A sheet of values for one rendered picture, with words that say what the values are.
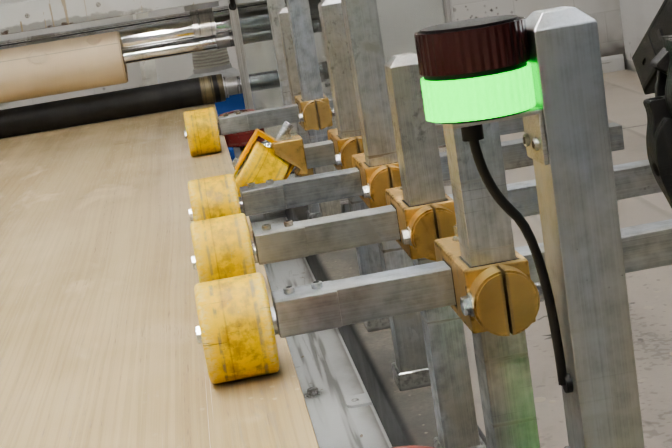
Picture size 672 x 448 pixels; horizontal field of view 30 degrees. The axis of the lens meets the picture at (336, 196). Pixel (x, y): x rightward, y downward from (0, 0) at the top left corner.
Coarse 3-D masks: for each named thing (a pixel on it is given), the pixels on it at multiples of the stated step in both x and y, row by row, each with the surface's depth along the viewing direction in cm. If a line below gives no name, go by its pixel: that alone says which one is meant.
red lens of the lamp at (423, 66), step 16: (416, 32) 68; (448, 32) 65; (464, 32) 65; (480, 32) 64; (496, 32) 65; (512, 32) 65; (416, 48) 67; (432, 48) 66; (448, 48) 65; (464, 48) 65; (480, 48) 65; (496, 48) 65; (512, 48) 65; (528, 48) 67; (432, 64) 66; (448, 64) 65; (464, 64) 65; (480, 64) 65; (496, 64) 65; (512, 64) 65
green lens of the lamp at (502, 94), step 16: (528, 64) 67; (464, 80) 65; (480, 80) 65; (496, 80) 65; (512, 80) 65; (528, 80) 66; (432, 96) 67; (448, 96) 66; (464, 96) 65; (480, 96) 65; (496, 96) 65; (512, 96) 66; (528, 96) 66; (432, 112) 67; (448, 112) 66; (464, 112) 66; (480, 112) 65; (496, 112) 65; (512, 112) 66
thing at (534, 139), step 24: (456, 24) 68; (480, 24) 65; (480, 72) 65; (504, 72) 65; (480, 120) 66; (528, 120) 69; (528, 144) 70; (480, 168) 69; (528, 240) 69; (552, 312) 70; (552, 336) 71
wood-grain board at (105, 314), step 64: (128, 128) 278; (0, 192) 214; (64, 192) 204; (128, 192) 194; (0, 256) 161; (64, 256) 155; (128, 256) 149; (0, 320) 128; (64, 320) 125; (128, 320) 121; (192, 320) 117; (0, 384) 107; (64, 384) 104; (128, 384) 102; (192, 384) 99; (256, 384) 97
